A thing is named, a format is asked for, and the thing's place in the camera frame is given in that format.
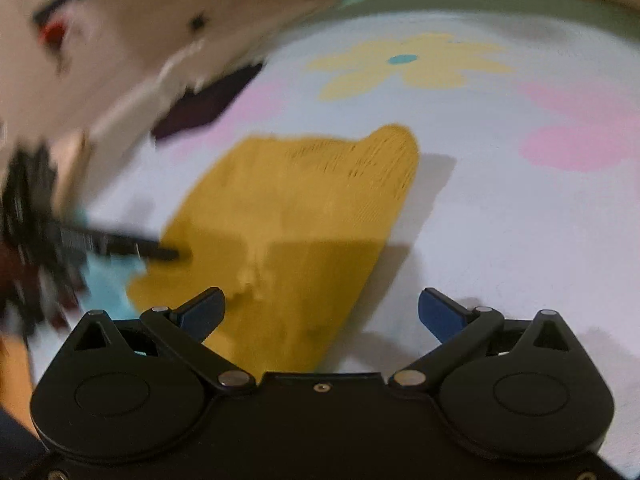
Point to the dark folded garment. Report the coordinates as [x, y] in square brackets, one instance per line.
[199, 108]

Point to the mustard yellow knit garment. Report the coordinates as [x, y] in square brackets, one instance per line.
[290, 230]

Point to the floral bed sheet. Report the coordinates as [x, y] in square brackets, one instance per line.
[527, 190]

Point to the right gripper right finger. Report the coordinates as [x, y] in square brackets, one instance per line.
[461, 333]

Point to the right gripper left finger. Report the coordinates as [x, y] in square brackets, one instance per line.
[182, 332]

